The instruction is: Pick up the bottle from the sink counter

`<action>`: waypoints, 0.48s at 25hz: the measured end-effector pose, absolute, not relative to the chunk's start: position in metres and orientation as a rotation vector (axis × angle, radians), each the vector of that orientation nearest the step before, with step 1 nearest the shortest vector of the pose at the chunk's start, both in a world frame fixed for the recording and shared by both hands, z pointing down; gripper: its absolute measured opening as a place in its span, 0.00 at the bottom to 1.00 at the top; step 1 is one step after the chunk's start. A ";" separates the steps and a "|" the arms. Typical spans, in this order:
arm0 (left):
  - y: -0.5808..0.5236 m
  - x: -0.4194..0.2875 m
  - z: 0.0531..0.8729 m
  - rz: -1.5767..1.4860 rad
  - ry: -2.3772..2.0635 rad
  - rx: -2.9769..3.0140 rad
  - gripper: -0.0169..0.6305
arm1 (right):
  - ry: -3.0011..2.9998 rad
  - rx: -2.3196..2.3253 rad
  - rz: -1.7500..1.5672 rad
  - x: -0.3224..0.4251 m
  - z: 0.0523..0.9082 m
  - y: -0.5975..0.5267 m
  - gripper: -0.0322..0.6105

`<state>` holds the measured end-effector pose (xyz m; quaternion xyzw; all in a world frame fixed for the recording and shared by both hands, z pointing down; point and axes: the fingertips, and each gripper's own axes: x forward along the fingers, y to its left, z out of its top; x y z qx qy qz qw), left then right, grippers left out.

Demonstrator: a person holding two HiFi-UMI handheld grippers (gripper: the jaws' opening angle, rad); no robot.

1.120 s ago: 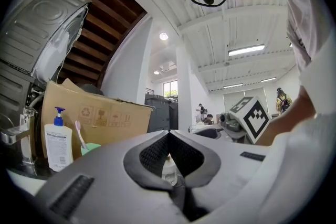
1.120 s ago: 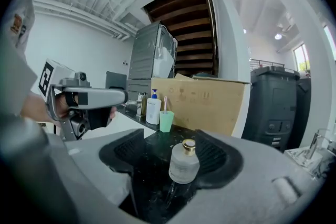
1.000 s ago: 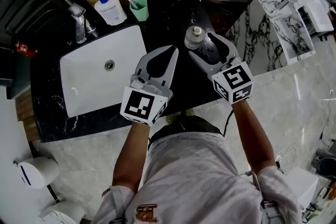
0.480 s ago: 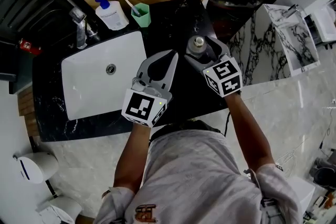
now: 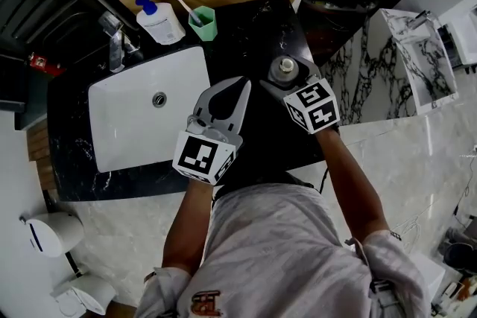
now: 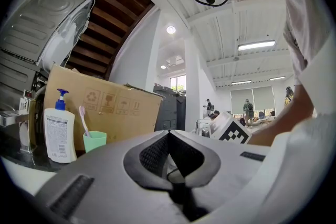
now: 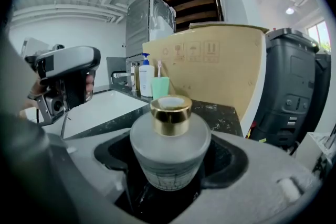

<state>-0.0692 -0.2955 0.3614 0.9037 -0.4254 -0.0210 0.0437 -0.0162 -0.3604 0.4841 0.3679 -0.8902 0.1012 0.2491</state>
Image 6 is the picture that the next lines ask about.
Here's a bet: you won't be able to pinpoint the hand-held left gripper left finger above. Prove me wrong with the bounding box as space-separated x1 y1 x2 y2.
34 130 190 224

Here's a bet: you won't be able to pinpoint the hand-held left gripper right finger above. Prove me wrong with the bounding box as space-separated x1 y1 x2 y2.
167 130 271 221

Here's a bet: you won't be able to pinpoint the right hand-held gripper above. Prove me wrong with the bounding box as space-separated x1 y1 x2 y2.
195 111 253 145

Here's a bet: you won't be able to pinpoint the white bottle with blue pump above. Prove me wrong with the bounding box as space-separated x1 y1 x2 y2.
43 88 78 164

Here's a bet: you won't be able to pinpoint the person's right forearm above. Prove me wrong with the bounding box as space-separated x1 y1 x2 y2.
247 83 316 146

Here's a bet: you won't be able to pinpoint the black sink counter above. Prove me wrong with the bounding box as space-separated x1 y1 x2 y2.
0 127 86 174

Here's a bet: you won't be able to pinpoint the grey roller blinds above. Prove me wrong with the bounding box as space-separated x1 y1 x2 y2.
230 86 276 115

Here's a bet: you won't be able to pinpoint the green plastic cup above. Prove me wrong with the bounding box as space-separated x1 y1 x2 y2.
82 131 108 154

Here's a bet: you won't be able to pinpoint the black cabinet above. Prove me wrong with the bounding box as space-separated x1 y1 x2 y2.
153 86 186 131

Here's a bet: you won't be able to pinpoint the pink toothbrush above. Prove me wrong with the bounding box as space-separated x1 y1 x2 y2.
79 105 92 138

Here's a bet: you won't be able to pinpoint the brown cardboard box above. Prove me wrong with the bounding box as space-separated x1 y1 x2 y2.
43 63 165 152

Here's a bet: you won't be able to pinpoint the window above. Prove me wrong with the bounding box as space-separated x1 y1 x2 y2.
170 74 187 92

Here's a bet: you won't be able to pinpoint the chrome faucet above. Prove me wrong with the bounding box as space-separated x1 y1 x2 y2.
0 96 38 153

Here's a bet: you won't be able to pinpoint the person's white shirt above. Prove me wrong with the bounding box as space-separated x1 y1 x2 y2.
189 0 336 224

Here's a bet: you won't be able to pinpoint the dark wooden staircase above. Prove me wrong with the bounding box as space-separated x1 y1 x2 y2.
65 0 156 81

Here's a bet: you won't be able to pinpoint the silver washing machine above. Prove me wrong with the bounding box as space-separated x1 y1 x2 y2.
0 0 98 116

